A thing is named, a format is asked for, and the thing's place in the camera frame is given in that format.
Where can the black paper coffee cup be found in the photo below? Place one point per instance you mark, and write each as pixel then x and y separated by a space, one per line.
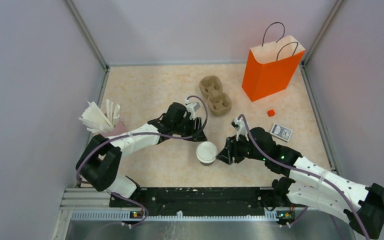
pixel 207 162

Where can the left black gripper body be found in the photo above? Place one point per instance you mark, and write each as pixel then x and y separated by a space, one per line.
pixel 186 127

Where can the white paper napkins bundle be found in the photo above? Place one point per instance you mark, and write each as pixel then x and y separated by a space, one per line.
pixel 97 121

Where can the small orange cube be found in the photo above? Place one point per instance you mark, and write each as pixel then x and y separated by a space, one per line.
pixel 271 113

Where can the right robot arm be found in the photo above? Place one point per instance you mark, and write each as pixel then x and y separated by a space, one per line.
pixel 305 183

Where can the orange paper bag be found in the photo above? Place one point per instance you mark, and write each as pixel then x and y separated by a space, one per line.
pixel 271 65

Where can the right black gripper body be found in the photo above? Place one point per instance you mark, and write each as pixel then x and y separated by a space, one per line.
pixel 243 149

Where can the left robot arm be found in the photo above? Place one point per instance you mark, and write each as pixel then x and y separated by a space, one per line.
pixel 100 161

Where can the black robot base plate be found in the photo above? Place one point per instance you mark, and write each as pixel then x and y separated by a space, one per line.
pixel 209 202

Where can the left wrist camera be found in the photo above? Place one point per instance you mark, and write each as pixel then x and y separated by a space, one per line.
pixel 192 108

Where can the white plastic cup lid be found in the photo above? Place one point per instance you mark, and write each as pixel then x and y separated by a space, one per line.
pixel 206 151

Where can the blue playing card box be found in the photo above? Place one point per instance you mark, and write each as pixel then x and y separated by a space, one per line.
pixel 281 132

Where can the cardboard cup carrier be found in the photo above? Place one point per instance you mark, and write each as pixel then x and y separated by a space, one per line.
pixel 219 103

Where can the pink holder cup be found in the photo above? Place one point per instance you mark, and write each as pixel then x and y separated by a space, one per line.
pixel 118 130

